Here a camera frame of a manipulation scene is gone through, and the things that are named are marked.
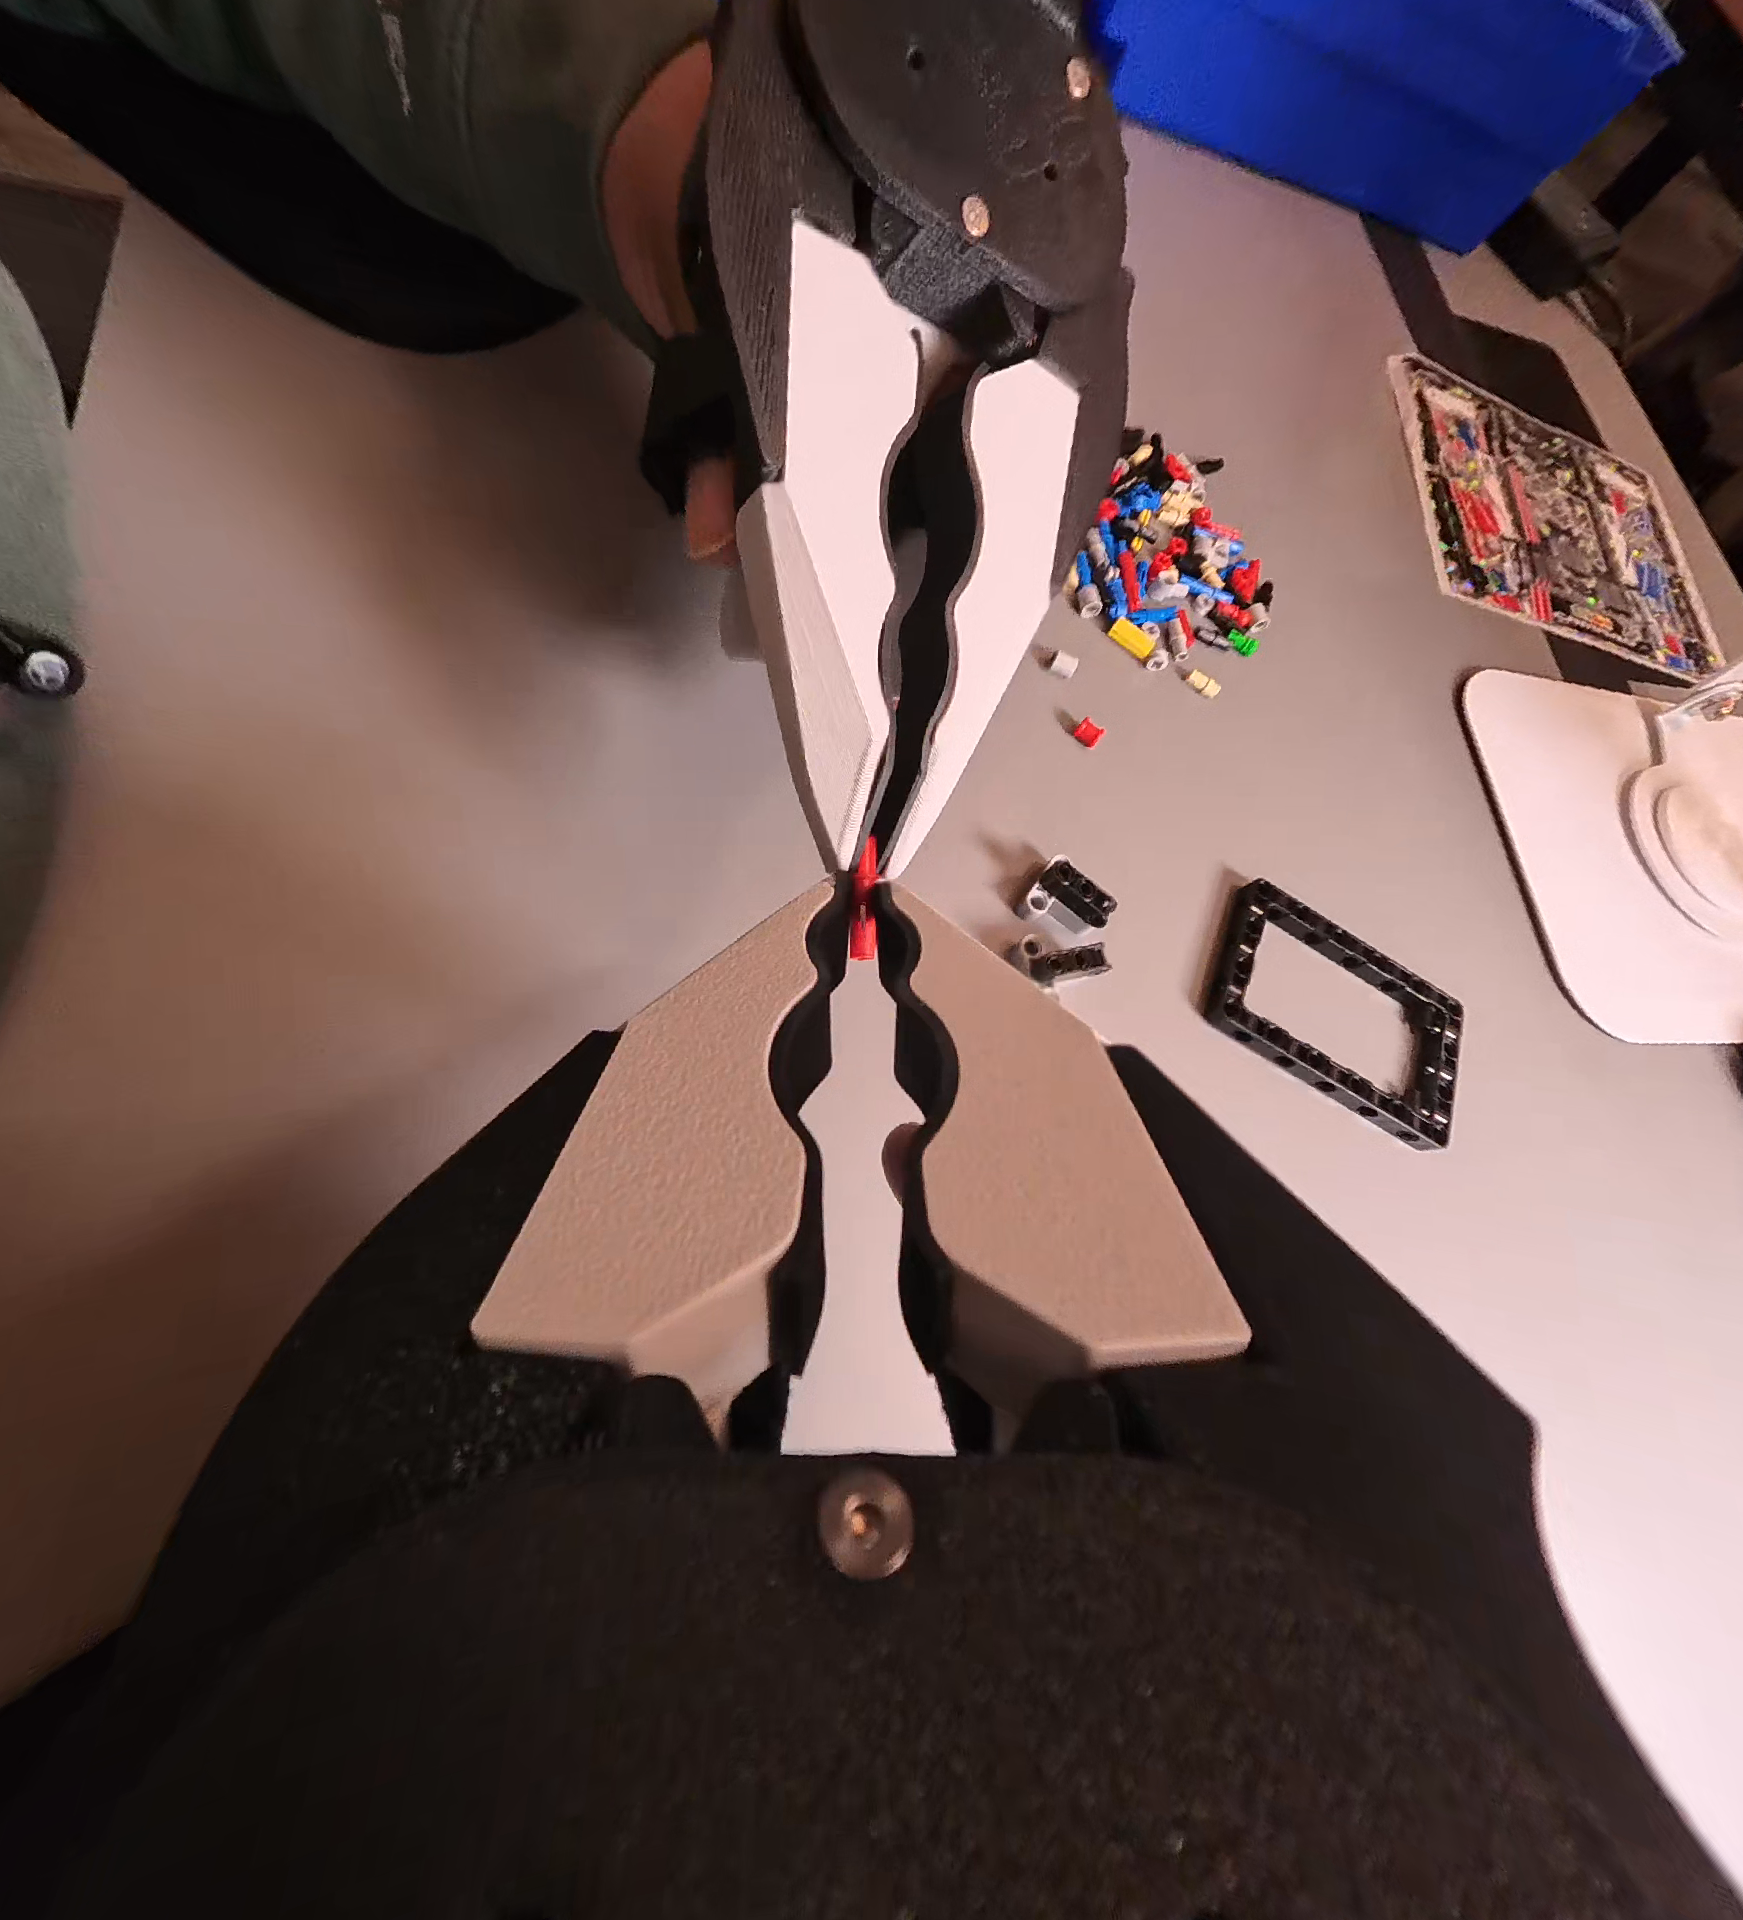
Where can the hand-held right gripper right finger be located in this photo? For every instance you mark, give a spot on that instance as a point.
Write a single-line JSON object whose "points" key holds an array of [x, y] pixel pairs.
{"points": [[1080, 1200]]}

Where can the black rectangular lego frame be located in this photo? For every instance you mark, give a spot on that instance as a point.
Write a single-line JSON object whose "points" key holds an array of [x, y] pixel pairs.
{"points": [[1231, 961]]}

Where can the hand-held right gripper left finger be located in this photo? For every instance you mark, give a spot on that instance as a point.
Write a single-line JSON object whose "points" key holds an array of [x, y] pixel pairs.
{"points": [[646, 1185]]}

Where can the red lego axle pin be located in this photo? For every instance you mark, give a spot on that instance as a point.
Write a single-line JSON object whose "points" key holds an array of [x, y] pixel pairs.
{"points": [[862, 922]]}

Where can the large blue storage bin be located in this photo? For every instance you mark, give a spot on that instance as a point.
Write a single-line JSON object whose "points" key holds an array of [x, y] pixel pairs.
{"points": [[1381, 105]]}

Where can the lego instruction booklet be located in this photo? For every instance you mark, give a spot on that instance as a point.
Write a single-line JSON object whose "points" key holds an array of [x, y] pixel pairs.
{"points": [[1546, 511]]}

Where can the person's left forearm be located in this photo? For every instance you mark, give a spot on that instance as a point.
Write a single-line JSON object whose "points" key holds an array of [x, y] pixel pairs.
{"points": [[435, 90]]}

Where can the pile of small lego pieces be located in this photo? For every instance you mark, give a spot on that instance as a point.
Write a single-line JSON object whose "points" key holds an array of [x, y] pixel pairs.
{"points": [[1170, 540]]}

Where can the person's right hand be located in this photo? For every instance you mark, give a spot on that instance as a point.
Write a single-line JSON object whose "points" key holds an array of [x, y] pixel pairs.
{"points": [[902, 1163]]}

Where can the person's left hand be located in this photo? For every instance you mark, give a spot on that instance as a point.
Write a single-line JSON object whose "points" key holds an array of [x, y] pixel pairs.
{"points": [[652, 209]]}

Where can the grey lego connector assembly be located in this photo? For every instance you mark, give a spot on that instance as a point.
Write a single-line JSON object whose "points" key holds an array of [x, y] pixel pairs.
{"points": [[1062, 961]]}

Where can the yellow lego connector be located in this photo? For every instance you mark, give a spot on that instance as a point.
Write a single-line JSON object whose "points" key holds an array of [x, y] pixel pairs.
{"points": [[1130, 636]]}

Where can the grey and black lego assembly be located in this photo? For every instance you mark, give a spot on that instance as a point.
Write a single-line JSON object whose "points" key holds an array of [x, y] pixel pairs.
{"points": [[1067, 891]]}

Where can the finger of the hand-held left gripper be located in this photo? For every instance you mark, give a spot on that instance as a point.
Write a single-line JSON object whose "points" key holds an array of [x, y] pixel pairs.
{"points": [[833, 420], [1029, 494]]}

